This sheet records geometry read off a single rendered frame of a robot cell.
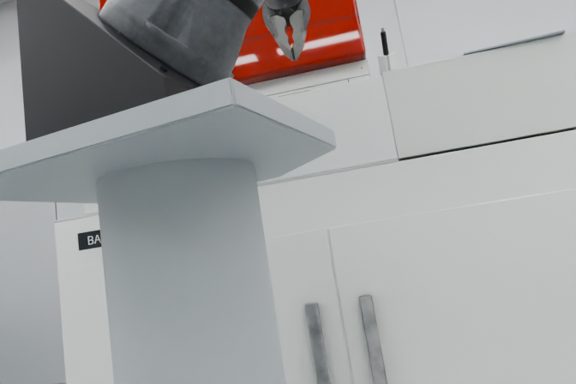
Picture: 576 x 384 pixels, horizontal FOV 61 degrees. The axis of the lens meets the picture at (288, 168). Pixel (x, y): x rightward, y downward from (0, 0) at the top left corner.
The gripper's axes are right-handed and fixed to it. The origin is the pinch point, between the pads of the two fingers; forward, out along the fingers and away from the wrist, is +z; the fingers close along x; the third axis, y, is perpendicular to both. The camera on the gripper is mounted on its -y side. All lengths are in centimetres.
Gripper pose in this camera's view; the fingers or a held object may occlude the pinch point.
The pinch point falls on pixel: (292, 51)
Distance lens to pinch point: 93.1
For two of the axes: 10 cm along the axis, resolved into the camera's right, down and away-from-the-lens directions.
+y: 1.5, 1.4, 9.8
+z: 1.5, 9.8, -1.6
